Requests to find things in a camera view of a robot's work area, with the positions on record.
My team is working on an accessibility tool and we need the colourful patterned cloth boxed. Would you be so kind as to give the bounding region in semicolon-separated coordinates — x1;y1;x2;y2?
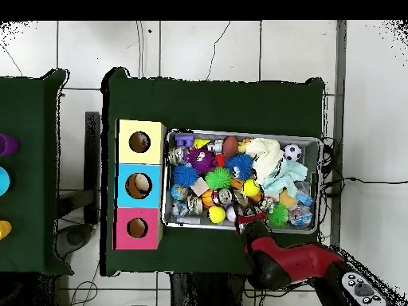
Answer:
135;133;151;152

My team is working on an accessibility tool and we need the shallow mesh bin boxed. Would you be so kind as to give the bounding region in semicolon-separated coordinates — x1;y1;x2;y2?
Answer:
160;128;323;235

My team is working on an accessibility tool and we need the wooden box with three holes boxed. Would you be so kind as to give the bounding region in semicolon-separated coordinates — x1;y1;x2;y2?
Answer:
114;119;167;251

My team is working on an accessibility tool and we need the yellow smiley ball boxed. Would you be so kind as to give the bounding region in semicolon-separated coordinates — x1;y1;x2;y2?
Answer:
242;178;262;198

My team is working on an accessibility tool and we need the plain yellow ball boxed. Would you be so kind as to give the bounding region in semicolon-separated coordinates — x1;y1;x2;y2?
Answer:
208;205;226;224

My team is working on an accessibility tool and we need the mint green cloth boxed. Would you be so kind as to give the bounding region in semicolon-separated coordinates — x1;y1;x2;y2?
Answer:
261;159;308;198

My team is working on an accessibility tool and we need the green spiky rubber ball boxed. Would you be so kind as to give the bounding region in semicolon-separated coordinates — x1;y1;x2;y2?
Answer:
204;167;233;191

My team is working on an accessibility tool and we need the blue spiky rubber ball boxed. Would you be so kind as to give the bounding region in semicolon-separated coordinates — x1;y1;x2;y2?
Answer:
225;153;255;182
173;163;200;188

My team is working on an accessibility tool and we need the cream waffle cloth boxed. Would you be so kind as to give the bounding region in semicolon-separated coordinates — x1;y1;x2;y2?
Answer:
244;137;285;186

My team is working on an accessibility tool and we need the brown toy football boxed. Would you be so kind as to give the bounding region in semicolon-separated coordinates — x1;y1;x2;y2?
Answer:
222;135;239;159

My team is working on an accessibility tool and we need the purple spiky monster toy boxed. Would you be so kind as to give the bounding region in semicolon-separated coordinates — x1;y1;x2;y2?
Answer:
183;147;218;175

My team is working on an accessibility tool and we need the black and white soccer ball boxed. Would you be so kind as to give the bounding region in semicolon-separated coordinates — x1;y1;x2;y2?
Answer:
282;143;303;163

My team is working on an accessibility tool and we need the dark green table cloth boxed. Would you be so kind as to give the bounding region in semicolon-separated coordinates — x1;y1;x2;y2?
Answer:
100;66;326;281

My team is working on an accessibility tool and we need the black stand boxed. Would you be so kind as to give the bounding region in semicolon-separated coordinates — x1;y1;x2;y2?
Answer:
57;111;102;226

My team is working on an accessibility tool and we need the dark green side-table cloth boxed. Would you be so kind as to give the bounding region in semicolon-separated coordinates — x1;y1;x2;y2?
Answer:
0;69;74;276

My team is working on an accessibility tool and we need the yellow plastic cup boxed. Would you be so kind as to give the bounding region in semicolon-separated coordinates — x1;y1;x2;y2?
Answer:
0;220;13;241

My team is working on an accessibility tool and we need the cyan plastic cup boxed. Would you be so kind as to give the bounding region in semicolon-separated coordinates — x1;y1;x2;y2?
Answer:
0;166;11;197

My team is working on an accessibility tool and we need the purple plastic cup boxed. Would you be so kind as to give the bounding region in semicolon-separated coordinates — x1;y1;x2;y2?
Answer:
0;133;21;157

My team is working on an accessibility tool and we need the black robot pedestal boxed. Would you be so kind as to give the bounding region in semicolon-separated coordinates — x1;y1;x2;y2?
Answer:
170;272;248;306

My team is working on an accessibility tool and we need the black power cable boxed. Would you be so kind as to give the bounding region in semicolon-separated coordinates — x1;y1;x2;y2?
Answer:
320;136;408;198

